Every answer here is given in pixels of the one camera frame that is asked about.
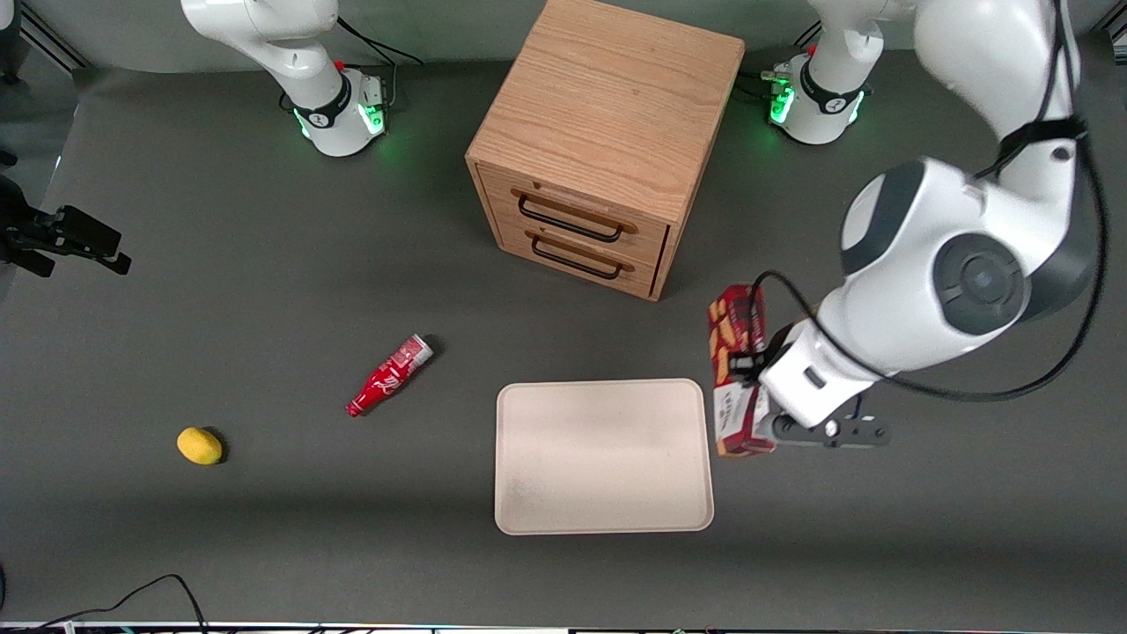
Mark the wooden drawer cabinet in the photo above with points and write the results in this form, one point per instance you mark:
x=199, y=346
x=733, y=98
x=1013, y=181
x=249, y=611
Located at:
x=607, y=97

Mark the red cola bottle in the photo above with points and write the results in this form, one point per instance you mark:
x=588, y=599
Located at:
x=387, y=377

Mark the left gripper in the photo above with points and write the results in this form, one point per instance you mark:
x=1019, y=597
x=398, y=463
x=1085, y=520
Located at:
x=758, y=361

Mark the red cookie box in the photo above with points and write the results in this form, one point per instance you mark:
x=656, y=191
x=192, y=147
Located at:
x=735, y=317

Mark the beige plastic tray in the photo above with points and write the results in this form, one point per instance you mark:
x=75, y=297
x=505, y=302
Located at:
x=603, y=458

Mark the wooden drawer front, narrow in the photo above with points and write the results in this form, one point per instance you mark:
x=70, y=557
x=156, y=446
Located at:
x=641, y=273

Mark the yellow lemon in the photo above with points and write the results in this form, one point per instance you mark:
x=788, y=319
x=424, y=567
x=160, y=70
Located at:
x=199, y=446

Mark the aluminium frame rail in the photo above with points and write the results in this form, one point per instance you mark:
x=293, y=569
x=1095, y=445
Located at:
x=51, y=37

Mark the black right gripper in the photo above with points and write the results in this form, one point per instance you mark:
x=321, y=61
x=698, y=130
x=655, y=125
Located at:
x=33, y=234

